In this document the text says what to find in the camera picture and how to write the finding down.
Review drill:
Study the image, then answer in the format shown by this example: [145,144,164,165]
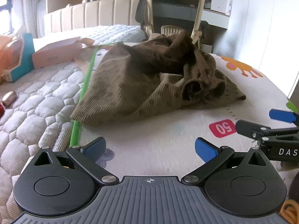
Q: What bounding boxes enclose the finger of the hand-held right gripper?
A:
[269,109,299,124]
[235,120,299,141]

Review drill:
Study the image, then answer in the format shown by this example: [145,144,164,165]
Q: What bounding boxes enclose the beige mesh office chair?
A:
[135,0,209,50]

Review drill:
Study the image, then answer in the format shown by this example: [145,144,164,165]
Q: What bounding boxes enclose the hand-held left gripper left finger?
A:
[35,137,120,185]

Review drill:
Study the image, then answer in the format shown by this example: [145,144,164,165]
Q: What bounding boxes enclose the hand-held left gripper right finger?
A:
[181,137,269,184]

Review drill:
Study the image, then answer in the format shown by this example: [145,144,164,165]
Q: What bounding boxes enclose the teal white toy box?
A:
[0,33,35,83]

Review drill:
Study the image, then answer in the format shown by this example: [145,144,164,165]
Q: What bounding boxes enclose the beige padded headboard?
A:
[44,0,150,36]

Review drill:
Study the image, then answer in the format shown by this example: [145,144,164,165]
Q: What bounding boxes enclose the white desk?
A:
[203,8,231,30]

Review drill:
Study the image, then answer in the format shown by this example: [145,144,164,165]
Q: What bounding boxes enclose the pink cardboard box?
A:
[31,37,82,69]

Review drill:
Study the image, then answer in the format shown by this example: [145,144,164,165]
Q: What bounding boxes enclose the grey curtain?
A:
[12,0,47,39]

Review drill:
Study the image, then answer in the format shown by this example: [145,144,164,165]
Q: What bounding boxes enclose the window with railing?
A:
[0,0,13,35]

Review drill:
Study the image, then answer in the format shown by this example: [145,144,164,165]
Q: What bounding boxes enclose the brown dotted corduroy garment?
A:
[70,30,247,128]

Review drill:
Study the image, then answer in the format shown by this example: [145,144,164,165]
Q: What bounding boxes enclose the dark brown orange object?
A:
[279,171,299,224]

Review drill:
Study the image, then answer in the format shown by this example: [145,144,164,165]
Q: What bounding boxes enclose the printed play mat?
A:
[54,41,299,215]

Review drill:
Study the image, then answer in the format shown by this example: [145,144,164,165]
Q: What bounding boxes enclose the rose gold metal bottle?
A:
[2,91,17,107]

